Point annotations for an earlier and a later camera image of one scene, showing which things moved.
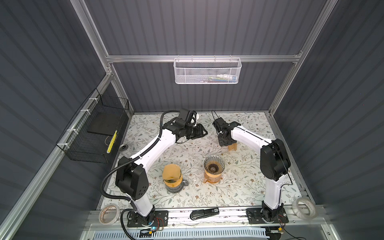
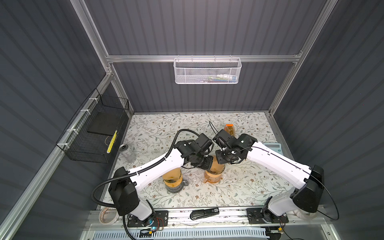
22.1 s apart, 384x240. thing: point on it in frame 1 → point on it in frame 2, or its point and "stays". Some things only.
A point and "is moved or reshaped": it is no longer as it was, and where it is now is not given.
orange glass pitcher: (212, 178) stays
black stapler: (201, 213) stays
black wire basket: (95, 137) stays
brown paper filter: (233, 146) is moved or reshaped
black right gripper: (221, 143) → (219, 160)
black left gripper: (199, 133) → (207, 166)
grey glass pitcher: (176, 189) stays
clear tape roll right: (312, 207) stays
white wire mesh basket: (203, 71) stays
